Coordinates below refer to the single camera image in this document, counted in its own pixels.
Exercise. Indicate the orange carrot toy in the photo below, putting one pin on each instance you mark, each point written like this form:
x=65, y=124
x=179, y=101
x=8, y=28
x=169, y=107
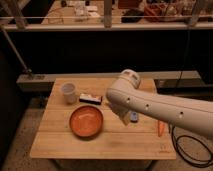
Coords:
x=161, y=127

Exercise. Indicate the translucent plastic cup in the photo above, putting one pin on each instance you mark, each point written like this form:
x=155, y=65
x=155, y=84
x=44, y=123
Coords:
x=68, y=92

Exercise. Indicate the metal diagonal pole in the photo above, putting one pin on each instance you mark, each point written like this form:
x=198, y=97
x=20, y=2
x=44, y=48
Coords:
x=26, y=69

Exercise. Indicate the black and white eraser block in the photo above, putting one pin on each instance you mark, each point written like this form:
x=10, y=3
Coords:
x=92, y=99

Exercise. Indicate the blue sponge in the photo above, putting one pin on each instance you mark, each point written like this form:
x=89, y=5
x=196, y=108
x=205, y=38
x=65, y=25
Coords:
x=134, y=117

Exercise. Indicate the wooden table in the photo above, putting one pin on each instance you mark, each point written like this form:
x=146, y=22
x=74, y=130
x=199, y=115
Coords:
x=55, y=140

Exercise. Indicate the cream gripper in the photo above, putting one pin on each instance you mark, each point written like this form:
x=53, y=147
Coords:
x=122, y=113

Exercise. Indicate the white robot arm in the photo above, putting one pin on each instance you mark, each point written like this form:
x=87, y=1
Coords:
x=189, y=114

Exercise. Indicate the orange ceramic bowl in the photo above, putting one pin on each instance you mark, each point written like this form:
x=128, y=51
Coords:
x=86, y=121

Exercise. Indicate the grey ledge rail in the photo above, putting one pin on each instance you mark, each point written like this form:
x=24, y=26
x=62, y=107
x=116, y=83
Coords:
x=43, y=82

